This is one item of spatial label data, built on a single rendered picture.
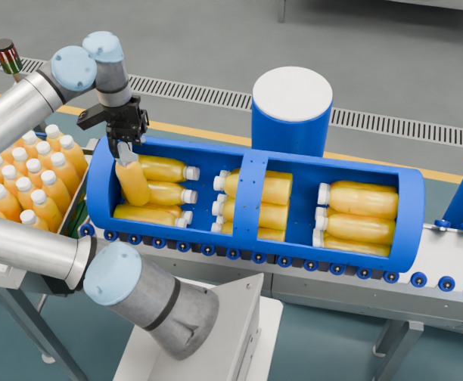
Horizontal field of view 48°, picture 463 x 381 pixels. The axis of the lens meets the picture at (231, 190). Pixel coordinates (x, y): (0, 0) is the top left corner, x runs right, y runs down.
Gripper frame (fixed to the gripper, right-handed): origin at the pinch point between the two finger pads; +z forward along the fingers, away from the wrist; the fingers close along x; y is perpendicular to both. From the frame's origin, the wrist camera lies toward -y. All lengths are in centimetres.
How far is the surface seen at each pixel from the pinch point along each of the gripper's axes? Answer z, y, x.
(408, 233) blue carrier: 11, 73, -5
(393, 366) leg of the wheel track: 102, 88, -3
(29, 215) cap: 18.2, -27.9, -10.4
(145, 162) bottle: 13.8, 0.4, 10.2
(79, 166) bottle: 28.0, -26.0, 16.6
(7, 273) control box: 20.3, -27.1, -27.3
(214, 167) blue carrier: 23.1, 18.2, 19.1
